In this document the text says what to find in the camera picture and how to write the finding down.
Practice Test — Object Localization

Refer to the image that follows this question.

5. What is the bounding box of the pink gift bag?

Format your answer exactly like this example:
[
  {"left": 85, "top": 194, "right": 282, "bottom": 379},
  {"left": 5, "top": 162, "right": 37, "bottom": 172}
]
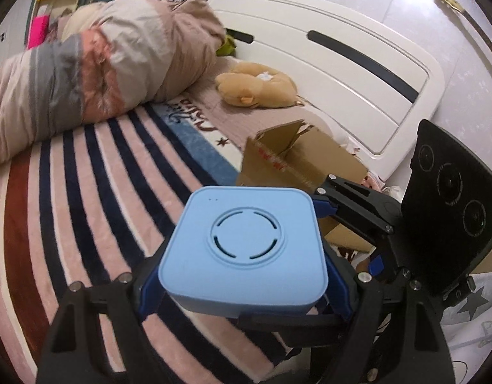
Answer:
[{"left": 27, "top": 15, "right": 50, "bottom": 50}]

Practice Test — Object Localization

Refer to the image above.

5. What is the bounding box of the striped fleece blanket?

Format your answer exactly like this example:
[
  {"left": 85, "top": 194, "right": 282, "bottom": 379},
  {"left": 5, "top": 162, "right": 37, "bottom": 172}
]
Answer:
[{"left": 0, "top": 99, "right": 294, "bottom": 384}]

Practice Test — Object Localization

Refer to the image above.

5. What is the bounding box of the rolled pink grey duvet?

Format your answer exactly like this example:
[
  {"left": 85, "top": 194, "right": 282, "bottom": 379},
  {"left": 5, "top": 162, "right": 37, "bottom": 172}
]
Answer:
[{"left": 0, "top": 0, "right": 226, "bottom": 165}]

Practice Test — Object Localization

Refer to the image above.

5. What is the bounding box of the grey star pattern cloth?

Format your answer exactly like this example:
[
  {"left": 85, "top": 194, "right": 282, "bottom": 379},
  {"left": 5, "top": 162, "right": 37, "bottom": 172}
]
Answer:
[{"left": 441, "top": 272, "right": 492, "bottom": 383}]

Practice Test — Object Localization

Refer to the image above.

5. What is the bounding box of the yellow side table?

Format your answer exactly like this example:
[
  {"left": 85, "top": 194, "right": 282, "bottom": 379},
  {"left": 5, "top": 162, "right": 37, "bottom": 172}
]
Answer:
[{"left": 31, "top": 0, "right": 79, "bottom": 20}]

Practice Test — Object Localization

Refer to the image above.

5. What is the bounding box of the brown cardboard box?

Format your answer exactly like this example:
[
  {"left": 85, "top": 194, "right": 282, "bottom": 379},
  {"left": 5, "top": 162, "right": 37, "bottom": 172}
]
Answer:
[{"left": 235, "top": 119, "right": 375, "bottom": 265}]

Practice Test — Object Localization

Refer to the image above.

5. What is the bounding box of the light blue square box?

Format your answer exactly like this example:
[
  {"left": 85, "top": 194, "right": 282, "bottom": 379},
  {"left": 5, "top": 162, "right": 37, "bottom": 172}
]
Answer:
[{"left": 157, "top": 186, "right": 328, "bottom": 318}]

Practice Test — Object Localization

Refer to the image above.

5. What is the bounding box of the white bed headboard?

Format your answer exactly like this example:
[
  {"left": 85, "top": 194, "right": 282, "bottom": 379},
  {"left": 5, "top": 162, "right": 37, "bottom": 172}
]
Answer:
[{"left": 208, "top": 0, "right": 445, "bottom": 180}]

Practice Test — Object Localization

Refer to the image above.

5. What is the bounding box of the tan plush toy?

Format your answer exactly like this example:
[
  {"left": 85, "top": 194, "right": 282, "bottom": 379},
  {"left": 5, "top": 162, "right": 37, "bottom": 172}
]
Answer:
[{"left": 214, "top": 61, "right": 298, "bottom": 108}]

